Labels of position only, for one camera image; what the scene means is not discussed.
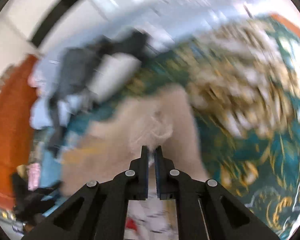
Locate beige fuzzy knit sweater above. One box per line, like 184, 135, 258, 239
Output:
61, 85, 208, 196

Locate pink floral pillow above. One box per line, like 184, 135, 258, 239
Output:
27, 163, 41, 191

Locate orange wooden headboard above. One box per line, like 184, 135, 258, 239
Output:
0, 54, 37, 210

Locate teal floral bed sheet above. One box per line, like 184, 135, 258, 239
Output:
69, 16, 300, 239

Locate dark grey garment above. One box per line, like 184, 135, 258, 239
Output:
47, 30, 150, 157

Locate white black striped garment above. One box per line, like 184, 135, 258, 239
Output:
88, 53, 141, 103

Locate white black glossy wardrobe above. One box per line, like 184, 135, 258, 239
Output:
0, 0, 191, 55

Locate light blue floral duvet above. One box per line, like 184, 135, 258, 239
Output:
30, 0, 264, 130

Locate orange wooden bed frame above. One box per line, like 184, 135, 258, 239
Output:
271, 14, 300, 38

